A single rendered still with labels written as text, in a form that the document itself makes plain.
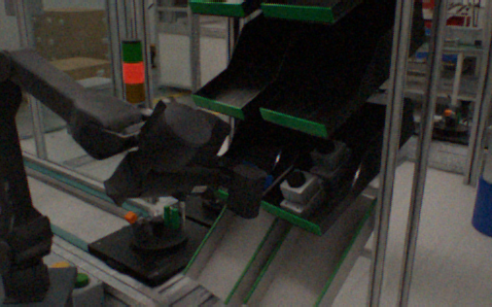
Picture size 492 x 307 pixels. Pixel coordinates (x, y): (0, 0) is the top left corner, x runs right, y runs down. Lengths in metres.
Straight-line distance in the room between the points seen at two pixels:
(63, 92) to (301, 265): 0.52
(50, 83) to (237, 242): 0.51
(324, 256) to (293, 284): 0.07
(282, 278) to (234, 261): 0.11
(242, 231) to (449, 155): 1.19
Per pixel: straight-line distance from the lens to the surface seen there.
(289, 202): 0.81
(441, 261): 1.42
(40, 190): 1.72
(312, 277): 0.91
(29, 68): 0.69
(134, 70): 1.28
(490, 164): 1.55
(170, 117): 0.53
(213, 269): 1.01
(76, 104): 0.62
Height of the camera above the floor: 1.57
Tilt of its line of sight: 20 degrees down
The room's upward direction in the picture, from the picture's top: straight up
